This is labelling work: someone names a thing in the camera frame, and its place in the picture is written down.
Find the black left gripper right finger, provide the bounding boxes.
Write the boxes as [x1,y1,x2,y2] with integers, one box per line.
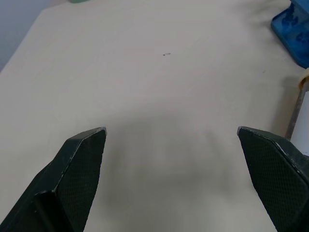
[237,126,309,232]

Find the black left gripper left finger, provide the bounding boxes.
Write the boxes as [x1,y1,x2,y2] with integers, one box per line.
[0,126,107,232]

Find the blue plastic tray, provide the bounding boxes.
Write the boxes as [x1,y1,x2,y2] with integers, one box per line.
[270,0,309,69]

